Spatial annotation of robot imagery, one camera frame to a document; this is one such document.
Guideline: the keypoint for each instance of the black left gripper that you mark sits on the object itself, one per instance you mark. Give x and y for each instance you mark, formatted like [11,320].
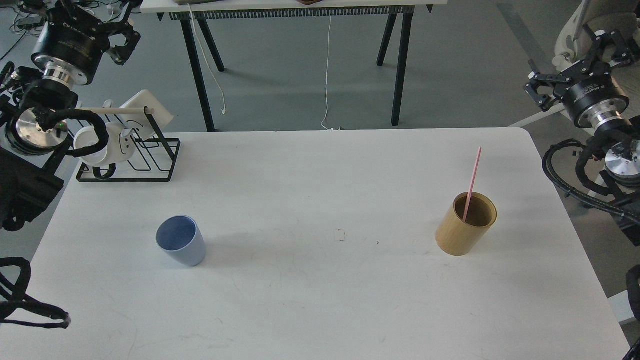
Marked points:
[70,39]

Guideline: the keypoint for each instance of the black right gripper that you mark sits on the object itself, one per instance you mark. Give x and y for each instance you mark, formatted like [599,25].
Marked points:
[590,95]

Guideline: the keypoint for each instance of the pink chopstick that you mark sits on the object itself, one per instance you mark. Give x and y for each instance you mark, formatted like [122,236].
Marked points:
[469,194]

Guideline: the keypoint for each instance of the blue plastic cup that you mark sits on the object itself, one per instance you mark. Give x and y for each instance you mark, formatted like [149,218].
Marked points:
[180,237]

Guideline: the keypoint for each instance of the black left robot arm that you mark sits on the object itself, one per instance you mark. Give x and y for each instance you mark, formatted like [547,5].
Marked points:
[28,178]

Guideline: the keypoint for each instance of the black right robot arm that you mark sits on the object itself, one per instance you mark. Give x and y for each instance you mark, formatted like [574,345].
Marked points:
[608,162]

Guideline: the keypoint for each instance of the white desk with black legs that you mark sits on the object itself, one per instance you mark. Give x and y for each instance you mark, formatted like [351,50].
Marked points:
[193,17]

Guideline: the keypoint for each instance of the white office chair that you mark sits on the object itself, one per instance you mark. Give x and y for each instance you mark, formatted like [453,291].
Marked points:
[573,43]

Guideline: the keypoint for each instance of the bamboo cylinder holder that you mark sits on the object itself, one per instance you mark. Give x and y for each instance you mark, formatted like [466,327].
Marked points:
[462,227]

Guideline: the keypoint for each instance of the black wire dish rack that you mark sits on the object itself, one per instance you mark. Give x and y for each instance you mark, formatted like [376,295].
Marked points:
[110,144]

